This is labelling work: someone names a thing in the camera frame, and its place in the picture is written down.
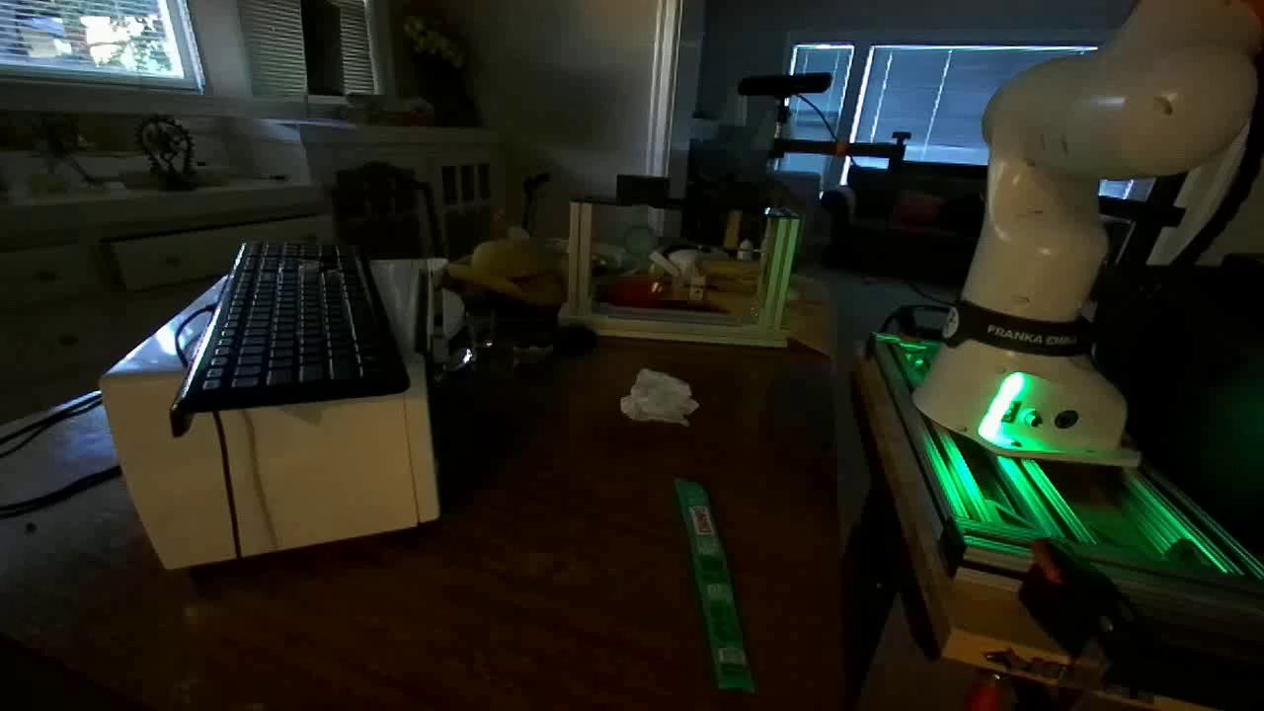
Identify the crumpled white tissue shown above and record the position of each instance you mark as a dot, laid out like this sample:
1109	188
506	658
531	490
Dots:
658	398

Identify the window with bright daylight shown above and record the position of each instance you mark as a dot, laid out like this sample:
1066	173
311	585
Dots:
91	34

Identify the yellow bananas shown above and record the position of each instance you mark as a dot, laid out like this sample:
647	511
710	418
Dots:
506	262

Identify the dark wooden chair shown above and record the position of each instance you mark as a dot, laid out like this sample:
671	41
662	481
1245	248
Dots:
381	212

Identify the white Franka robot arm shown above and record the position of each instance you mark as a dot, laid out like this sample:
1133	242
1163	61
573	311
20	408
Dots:
1054	237

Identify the wide window with blinds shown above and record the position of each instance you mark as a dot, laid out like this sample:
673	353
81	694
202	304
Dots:
924	100

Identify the black computer keyboard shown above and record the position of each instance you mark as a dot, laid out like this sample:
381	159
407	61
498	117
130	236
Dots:
289	329

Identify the white toaster oven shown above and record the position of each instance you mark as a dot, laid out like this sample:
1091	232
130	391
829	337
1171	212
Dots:
301	475

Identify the black camera on stand arm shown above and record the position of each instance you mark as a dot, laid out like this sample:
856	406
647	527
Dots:
785	86

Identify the green marker pen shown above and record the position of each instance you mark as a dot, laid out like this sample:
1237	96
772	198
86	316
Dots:
716	595

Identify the aluminium robot mounting platform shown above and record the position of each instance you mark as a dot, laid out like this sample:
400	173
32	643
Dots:
1039	515

